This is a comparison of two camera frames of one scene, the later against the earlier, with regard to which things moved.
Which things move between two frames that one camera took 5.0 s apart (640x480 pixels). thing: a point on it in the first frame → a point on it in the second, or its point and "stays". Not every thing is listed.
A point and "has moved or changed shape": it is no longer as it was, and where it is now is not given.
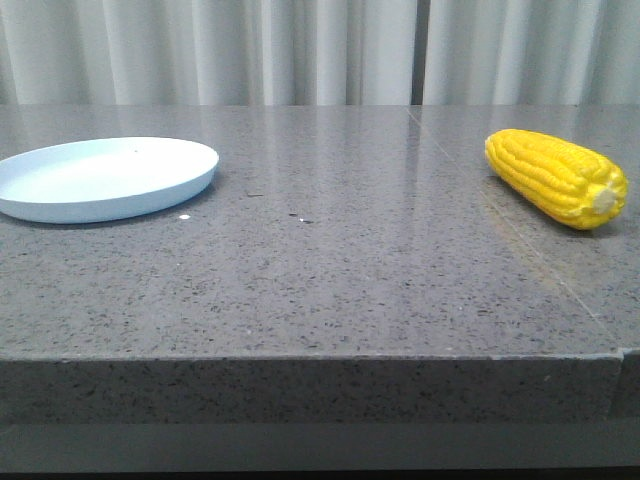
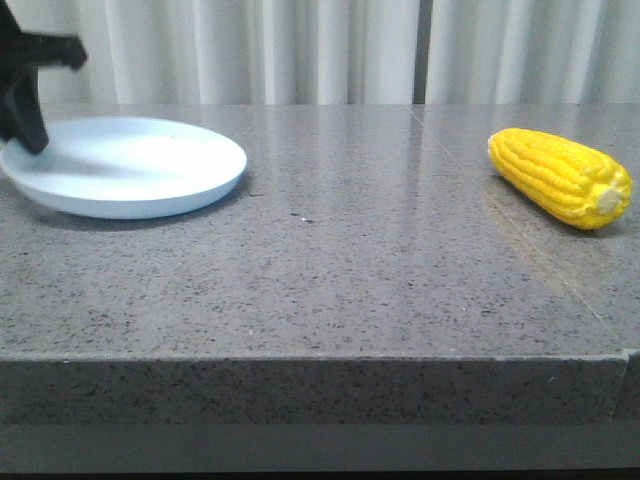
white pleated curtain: [319, 52] stays
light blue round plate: [85, 179] has moved or changed shape
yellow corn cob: [573, 185] stays
